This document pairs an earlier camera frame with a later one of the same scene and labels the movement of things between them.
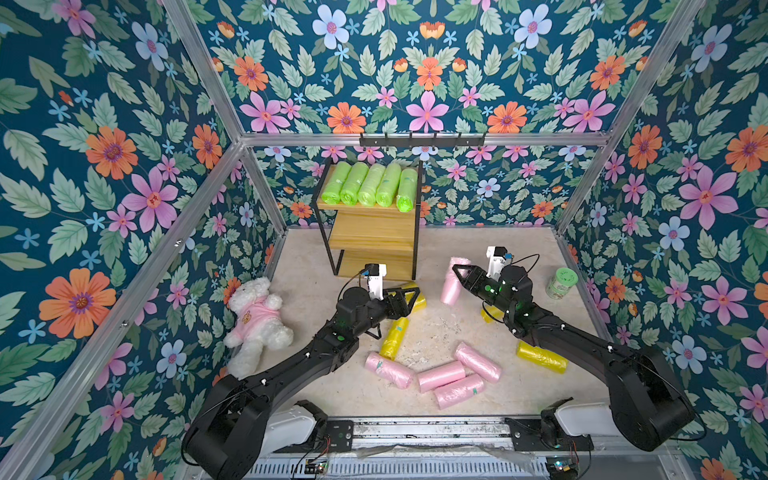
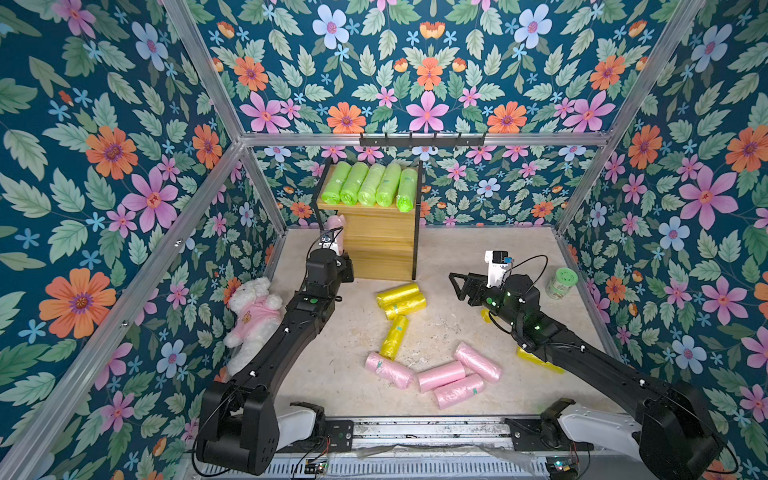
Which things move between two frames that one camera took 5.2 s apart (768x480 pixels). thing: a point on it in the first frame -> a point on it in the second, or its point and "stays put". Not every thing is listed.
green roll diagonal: (407, 190) stays put
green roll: (370, 184) stays put
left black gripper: (399, 310) -> (344, 266)
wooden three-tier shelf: (353, 236) stays put
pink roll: (452, 288) -> (336, 221)
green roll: (388, 184) stays put
